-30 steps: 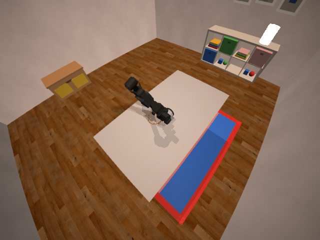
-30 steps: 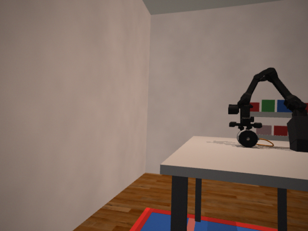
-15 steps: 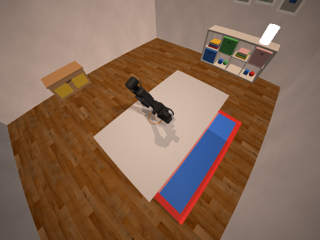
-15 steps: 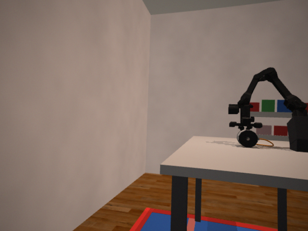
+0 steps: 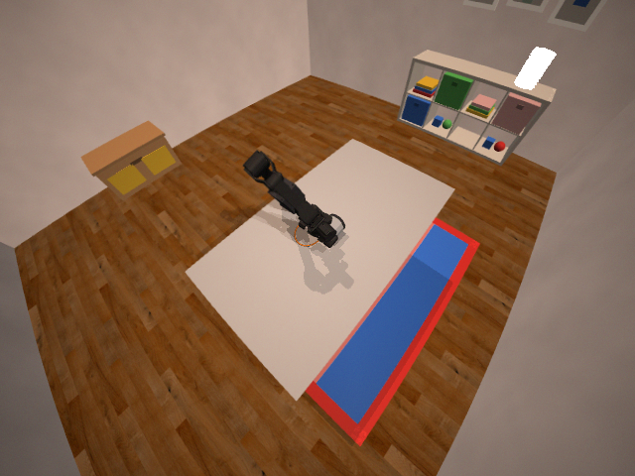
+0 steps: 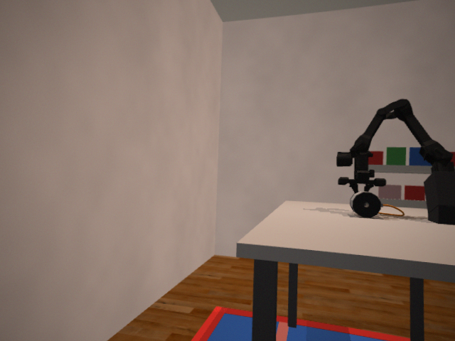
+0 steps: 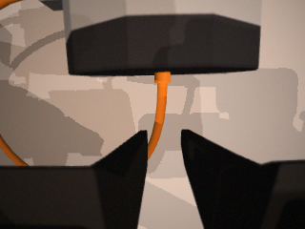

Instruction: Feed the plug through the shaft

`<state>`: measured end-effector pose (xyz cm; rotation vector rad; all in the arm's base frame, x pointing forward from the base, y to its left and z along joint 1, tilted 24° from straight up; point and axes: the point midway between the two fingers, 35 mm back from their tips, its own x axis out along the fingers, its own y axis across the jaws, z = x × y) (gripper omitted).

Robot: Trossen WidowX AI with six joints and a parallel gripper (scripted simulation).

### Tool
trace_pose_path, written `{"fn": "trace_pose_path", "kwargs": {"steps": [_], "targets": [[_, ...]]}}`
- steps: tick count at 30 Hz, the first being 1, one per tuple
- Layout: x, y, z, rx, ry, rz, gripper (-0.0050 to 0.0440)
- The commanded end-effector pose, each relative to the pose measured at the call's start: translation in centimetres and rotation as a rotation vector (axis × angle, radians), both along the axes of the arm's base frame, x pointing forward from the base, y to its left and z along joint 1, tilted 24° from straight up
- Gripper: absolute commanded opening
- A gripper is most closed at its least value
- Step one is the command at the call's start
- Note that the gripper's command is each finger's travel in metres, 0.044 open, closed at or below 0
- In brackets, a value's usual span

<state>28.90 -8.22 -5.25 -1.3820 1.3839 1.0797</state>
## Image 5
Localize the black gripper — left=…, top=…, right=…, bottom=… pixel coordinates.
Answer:
left=299, top=221, right=338, bottom=248

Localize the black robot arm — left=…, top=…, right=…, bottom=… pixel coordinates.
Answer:
left=243, top=150, right=336, bottom=242

